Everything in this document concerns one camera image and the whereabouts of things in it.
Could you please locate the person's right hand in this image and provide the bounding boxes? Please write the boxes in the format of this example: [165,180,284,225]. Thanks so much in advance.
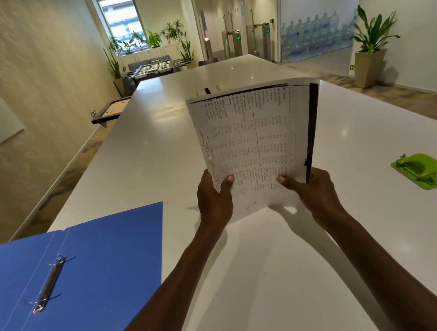
[276,165,350,235]

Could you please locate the snake plant in beige pot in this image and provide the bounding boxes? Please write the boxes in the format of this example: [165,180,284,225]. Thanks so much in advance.
[103,45,128,99]
[178,30,198,70]

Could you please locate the window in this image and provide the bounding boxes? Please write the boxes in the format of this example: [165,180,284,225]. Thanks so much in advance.
[97,0,148,52]

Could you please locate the printed white paper sheets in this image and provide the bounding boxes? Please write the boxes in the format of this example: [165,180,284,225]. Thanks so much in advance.
[184,75,332,226]

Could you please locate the person's right forearm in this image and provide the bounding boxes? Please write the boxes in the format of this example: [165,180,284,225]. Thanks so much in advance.
[321,204,437,331]

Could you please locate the bright green leafy plant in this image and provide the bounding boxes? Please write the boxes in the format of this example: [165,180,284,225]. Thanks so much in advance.
[145,28,163,50]

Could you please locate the foosball table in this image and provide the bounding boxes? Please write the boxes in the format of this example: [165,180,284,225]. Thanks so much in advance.
[120,57,193,95]

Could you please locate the person's left forearm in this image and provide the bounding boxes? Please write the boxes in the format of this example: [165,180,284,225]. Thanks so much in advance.
[86,222,239,331]

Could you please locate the green hole punch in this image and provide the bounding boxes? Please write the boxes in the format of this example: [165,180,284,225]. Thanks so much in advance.
[390,150,437,194]

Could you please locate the large plant in beige planter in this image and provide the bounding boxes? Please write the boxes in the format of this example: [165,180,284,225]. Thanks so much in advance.
[345,1,406,90]

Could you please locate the black-framed wooden game board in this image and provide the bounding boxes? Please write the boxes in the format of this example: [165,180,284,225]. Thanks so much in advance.
[88,96,135,129]

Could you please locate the grey sofa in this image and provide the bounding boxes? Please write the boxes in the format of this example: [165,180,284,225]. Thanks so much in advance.
[127,55,172,72]

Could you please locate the blue folder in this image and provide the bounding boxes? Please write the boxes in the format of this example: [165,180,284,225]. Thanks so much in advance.
[0,201,176,331]

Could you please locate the stack of water bottles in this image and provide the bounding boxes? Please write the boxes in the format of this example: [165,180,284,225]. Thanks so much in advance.
[277,9,363,64]

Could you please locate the person's left hand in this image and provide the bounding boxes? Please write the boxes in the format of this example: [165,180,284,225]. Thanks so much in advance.
[194,166,240,231]

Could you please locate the table cable slot cover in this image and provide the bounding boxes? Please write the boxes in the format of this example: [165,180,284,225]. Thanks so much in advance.
[195,86,222,97]

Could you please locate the metal turnstile gate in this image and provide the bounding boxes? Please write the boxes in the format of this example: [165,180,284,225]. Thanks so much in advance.
[245,20,275,64]
[220,28,244,59]

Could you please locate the feathery palm plant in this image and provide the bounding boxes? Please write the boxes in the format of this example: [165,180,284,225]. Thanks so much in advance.
[159,18,186,45]

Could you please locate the dark green windowsill plant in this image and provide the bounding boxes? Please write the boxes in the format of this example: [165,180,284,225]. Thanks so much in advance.
[120,29,150,56]
[107,35,125,58]

